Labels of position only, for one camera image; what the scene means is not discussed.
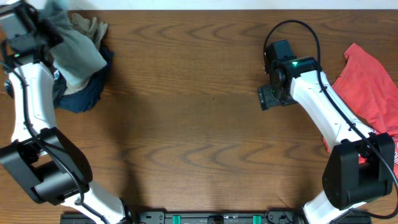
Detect light blue t-shirt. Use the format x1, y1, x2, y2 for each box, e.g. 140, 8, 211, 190
40, 0, 107, 85

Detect red printed t-shirt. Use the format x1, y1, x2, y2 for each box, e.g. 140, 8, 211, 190
322, 42, 398, 178

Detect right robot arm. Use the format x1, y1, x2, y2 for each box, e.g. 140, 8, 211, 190
259, 68, 397, 223

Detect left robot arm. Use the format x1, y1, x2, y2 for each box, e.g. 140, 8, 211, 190
1, 14, 132, 223

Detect khaki folded pants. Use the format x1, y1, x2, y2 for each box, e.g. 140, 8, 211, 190
63, 13, 108, 95

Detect navy blue folded garment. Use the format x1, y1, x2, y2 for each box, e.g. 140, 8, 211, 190
54, 47, 114, 113

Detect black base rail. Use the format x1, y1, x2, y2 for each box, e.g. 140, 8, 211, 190
60, 209, 372, 224

